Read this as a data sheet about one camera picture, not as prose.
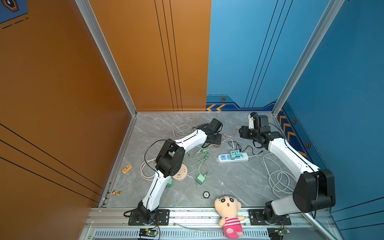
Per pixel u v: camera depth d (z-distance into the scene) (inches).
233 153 34.4
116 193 31.9
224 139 35.3
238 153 35.1
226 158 36.0
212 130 30.3
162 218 29.0
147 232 27.9
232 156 35.0
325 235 26.3
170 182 32.6
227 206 27.4
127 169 35.1
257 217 28.5
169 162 22.5
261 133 25.6
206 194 31.8
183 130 43.0
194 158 37.0
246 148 39.0
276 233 27.7
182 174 33.6
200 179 33.1
